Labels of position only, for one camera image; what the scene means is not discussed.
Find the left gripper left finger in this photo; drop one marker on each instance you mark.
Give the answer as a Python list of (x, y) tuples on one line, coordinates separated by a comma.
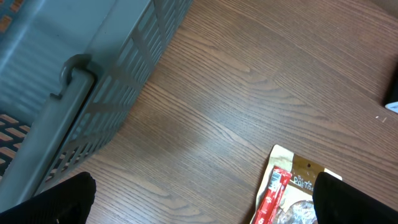
[(66, 203)]

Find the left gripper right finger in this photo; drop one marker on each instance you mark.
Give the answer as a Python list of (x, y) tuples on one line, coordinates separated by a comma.
[(337, 202)]

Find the brown snack pouch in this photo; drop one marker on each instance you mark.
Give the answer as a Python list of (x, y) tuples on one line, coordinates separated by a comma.
[(297, 204)]

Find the red item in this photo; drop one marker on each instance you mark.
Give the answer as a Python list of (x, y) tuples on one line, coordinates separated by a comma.
[(273, 196)]

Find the white barcode scanner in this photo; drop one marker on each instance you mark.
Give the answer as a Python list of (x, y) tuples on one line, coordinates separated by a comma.
[(390, 101)]

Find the grey plastic mesh basket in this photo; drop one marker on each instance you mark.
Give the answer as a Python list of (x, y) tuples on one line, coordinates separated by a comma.
[(71, 71)]

